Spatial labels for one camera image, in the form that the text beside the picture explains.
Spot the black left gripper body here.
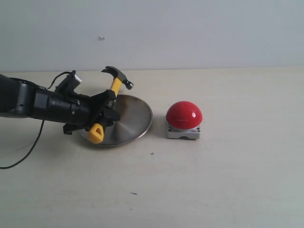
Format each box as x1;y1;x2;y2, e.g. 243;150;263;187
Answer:
63;94;99;135

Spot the yellow black claw hammer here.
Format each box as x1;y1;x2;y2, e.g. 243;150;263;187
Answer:
86;66;134;144

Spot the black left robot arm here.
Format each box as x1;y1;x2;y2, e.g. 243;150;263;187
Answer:
0;71;120;135

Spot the red dome push button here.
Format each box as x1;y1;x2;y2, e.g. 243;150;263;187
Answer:
165;101;204;140

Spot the round steel plate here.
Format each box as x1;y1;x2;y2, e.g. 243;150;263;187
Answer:
78;94;153;147

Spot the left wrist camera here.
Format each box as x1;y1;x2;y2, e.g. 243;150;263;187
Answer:
55;70;82;95

